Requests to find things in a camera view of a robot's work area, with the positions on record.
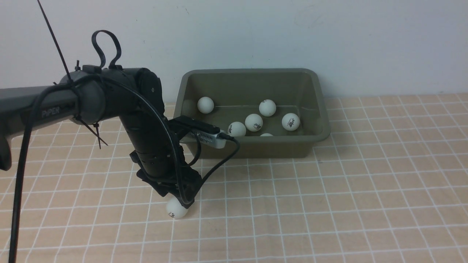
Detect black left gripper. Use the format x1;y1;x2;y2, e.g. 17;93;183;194
130;152;203;205

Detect white ball plain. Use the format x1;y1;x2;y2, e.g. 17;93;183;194
282;112;300;132
166;197;188;220

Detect white ball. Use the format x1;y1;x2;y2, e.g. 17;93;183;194
244;114;264;133
228;122;247;137

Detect white ball logo top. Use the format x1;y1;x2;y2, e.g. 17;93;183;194
258;99;276;117

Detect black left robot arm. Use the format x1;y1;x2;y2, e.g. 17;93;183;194
1;66;204;208

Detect olive plastic bin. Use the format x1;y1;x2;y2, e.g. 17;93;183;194
173;68;331;159

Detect checkered beige tablecloth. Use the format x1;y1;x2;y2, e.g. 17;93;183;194
16;93;468;263

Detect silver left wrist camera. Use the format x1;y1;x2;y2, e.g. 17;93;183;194
169;115;226;149

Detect black camera cable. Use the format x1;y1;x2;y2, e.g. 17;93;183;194
8;73;241;263

